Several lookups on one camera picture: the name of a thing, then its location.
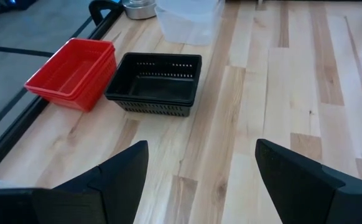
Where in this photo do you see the dark floor object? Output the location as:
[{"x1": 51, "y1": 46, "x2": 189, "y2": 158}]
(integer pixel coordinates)
[{"x1": 0, "y1": 0, "x2": 39, "y2": 15}]

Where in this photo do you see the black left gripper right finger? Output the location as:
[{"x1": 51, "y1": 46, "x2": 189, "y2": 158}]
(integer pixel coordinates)
[{"x1": 254, "y1": 138, "x2": 362, "y2": 224}]

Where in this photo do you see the red plastic basket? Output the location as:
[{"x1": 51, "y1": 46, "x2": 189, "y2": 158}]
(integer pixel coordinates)
[
  {"x1": 27, "y1": 48, "x2": 118, "y2": 113},
  {"x1": 24, "y1": 37, "x2": 116, "y2": 98},
  {"x1": 24, "y1": 43, "x2": 118, "y2": 105}
]

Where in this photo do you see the black aluminium table frame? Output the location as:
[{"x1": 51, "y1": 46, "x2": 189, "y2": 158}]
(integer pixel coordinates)
[{"x1": 0, "y1": 0, "x2": 125, "y2": 182}]

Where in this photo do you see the clear plastic container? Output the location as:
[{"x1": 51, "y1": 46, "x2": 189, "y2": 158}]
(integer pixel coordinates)
[{"x1": 154, "y1": 0, "x2": 226, "y2": 47}]

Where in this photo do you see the white shade table lamp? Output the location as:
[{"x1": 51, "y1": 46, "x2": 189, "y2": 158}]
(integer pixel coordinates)
[{"x1": 121, "y1": 0, "x2": 158, "y2": 21}]

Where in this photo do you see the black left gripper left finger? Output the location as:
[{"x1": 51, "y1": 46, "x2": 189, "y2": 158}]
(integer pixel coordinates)
[{"x1": 31, "y1": 139, "x2": 149, "y2": 224}]

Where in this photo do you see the black plastic basket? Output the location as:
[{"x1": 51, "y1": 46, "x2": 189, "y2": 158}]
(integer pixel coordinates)
[
  {"x1": 105, "y1": 55, "x2": 202, "y2": 107},
  {"x1": 104, "y1": 52, "x2": 203, "y2": 103},
  {"x1": 115, "y1": 60, "x2": 202, "y2": 118}
]

